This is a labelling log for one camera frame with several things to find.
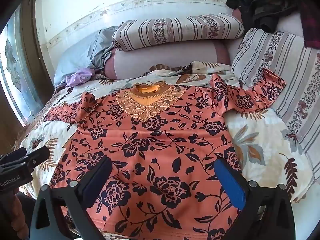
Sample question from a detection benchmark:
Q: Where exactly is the red plaid cloth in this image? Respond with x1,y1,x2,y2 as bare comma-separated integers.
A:
299,0,320,49

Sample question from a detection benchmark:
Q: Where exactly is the leaf print fleece blanket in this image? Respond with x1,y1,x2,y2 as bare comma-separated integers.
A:
24,62,314,240

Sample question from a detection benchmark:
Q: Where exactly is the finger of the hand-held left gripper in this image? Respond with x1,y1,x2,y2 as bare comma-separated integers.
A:
0,147,27,165
24,146,50,167

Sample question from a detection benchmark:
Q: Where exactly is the person's left hand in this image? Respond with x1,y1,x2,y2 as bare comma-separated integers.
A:
0,192,27,240

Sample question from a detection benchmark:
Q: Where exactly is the pink sofa cushion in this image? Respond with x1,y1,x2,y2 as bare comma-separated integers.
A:
104,41,230,80

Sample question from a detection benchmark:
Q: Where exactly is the large striped floral cushion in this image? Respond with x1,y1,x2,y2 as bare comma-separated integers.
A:
231,28,320,178

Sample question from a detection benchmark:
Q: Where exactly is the grey cloth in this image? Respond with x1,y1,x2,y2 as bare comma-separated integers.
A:
53,26,119,88

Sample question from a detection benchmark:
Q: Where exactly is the black clothes pile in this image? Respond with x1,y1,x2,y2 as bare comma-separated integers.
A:
226,0,304,33

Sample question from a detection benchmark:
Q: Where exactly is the striped floral bolster pillow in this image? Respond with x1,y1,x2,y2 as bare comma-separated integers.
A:
112,14,245,52

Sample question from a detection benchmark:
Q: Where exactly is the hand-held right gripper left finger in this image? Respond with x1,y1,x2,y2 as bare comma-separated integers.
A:
30,156,113,240

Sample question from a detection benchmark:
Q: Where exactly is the orange floral shirt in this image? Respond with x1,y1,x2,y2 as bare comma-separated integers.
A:
43,68,287,240

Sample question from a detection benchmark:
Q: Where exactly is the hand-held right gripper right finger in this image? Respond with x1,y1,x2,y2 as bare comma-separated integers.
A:
214,157,296,240

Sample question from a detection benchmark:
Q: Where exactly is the brown wooden window frame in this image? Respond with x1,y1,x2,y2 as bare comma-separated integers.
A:
19,0,60,120

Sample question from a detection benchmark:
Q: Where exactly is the purple cloth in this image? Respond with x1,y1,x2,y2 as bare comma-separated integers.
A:
65,68,97,88

